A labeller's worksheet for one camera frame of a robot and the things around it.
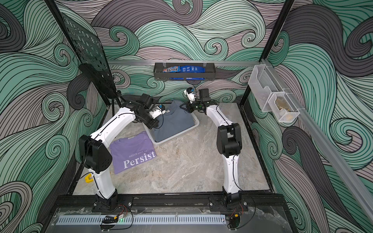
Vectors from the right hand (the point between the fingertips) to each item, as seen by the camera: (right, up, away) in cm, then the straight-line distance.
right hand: (185, 105), depth 96 cm
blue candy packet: (0, +24, -4) cm, 24 cm away
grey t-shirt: (-4, -9, -7) cm, 12 cm away
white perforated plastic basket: (+8, -12, +1) cm, 14 cm away
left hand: (-17, -11, -10) cm, 23 cm away
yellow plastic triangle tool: (-56, -43, -15) cm, 72 cm away
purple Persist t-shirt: (-35, -30, -6) cm, 47 cm away
